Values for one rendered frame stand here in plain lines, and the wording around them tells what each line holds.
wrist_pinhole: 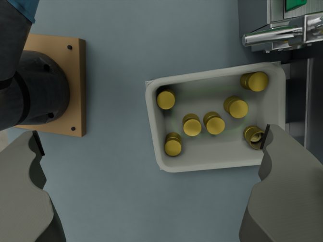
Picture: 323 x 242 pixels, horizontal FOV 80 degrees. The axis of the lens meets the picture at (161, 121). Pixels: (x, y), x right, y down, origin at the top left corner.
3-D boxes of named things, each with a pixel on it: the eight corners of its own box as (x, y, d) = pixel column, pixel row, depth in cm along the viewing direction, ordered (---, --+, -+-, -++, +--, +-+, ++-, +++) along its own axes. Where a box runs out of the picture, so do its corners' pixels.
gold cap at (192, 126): (183, 130, 41) (183, 137, 37) (181, 114, 40) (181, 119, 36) (200, 128, 41) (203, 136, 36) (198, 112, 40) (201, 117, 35)
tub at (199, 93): (264, 143, 42) (285, 163, 34) (162, 154, 45) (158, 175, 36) (262, 60, 38) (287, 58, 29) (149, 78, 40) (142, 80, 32)
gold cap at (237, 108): (223, 114, 39) (229, 119, 35) (222, 97, 38) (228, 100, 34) (242, 112, 39) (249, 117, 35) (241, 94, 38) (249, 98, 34)
